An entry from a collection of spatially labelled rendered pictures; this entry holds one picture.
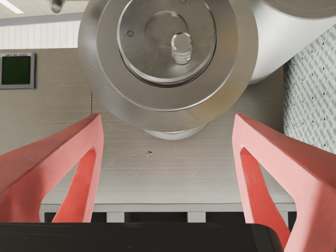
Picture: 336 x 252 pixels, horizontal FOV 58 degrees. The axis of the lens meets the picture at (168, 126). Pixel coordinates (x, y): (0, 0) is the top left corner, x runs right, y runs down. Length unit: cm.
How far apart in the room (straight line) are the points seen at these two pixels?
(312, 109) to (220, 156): 22
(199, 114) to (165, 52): 6
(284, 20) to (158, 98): 12
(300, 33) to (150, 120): 16
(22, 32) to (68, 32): 50
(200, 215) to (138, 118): 37
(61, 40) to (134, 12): 306
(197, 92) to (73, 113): 40
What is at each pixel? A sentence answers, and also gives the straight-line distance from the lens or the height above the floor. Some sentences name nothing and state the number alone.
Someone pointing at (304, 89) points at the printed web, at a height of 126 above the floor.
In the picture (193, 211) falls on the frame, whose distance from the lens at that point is 59.
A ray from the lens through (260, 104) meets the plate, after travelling 60.
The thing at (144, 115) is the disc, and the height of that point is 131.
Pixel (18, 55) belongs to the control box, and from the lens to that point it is 67.
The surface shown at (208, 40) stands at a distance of 24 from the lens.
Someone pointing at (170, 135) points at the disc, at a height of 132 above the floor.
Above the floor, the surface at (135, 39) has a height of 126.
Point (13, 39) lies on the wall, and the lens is 357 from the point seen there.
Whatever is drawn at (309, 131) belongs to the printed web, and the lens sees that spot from 42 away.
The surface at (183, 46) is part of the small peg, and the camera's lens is 20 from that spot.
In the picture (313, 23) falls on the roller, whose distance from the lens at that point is 29.
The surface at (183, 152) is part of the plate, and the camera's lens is 57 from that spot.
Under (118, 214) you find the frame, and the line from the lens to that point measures 60.
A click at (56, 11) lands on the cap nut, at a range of 66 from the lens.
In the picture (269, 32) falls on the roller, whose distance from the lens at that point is 31.
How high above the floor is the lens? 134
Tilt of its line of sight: 4 degrees down
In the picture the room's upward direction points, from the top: 179 degrees clockwise
